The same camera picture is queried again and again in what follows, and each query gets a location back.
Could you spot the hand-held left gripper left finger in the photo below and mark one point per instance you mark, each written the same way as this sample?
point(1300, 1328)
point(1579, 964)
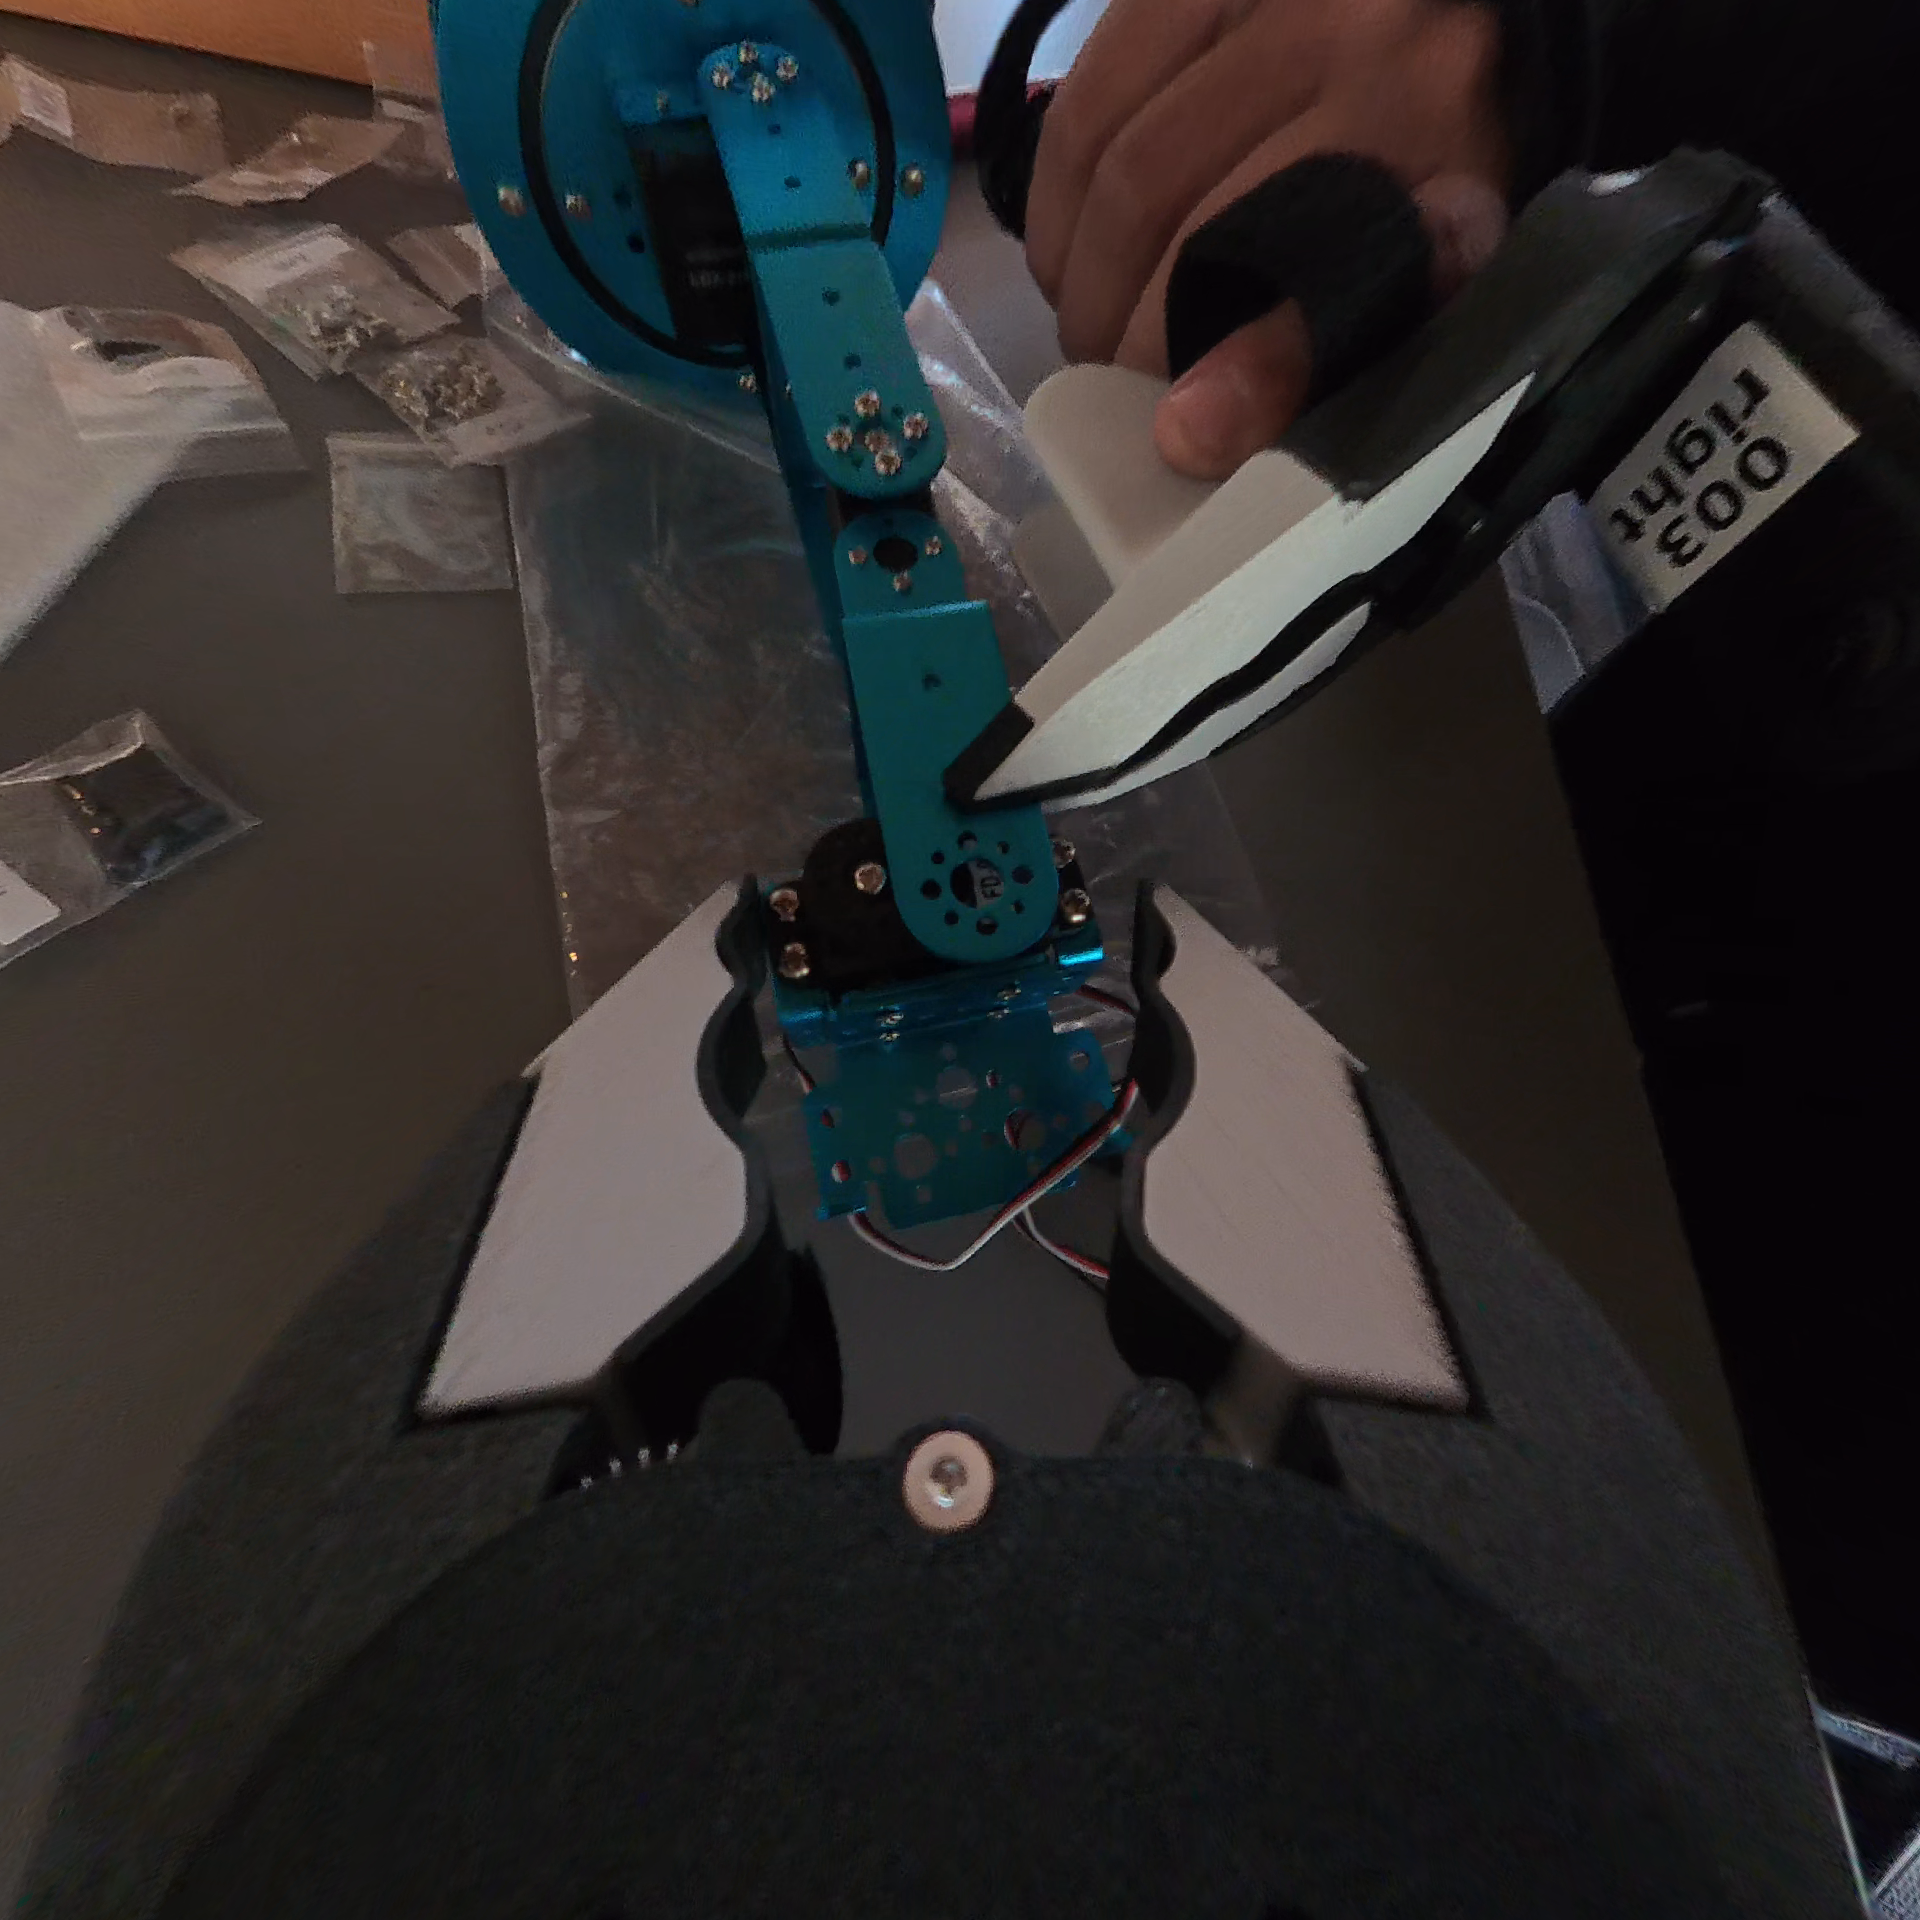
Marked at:
point(600, 1201)

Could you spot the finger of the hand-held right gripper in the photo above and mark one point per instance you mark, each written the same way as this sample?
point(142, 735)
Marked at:
point(1275, 705)
point(1200, 631)

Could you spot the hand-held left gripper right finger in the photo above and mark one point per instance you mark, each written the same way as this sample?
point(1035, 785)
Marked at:
point(1306, 1201)

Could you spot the blue toy robot arm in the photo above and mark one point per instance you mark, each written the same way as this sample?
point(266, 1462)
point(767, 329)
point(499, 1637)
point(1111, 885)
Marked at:
point(885, 675)

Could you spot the blue servo bracket assembly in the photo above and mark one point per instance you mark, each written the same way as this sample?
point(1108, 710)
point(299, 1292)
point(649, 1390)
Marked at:
point(930, 1034)

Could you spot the person's right forearm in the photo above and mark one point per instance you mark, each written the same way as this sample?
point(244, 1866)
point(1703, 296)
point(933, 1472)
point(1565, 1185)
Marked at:
point(1725, 75)

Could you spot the grey desk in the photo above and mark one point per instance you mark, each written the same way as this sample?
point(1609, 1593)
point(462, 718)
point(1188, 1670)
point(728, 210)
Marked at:
point(224, 1127)

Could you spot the person's right hand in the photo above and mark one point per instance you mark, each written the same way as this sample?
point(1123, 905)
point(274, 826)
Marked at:
point(1200, 121)

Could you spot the large clear plastic bag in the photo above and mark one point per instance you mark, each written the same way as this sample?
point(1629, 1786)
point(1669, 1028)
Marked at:
point(645, 675)

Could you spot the small bag of black parts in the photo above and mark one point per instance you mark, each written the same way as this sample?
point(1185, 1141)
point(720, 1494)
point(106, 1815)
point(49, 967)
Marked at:
point(136, 826)

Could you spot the pile of small screw bags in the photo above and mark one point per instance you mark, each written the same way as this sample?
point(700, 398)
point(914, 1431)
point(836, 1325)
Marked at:
point(405, 511)

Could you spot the white foam sheet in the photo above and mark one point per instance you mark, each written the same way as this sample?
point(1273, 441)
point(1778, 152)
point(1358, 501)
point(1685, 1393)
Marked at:
point(45, 496)

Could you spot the orange cardboard box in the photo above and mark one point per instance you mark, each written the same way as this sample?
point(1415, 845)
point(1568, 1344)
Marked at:
point(224, 30)

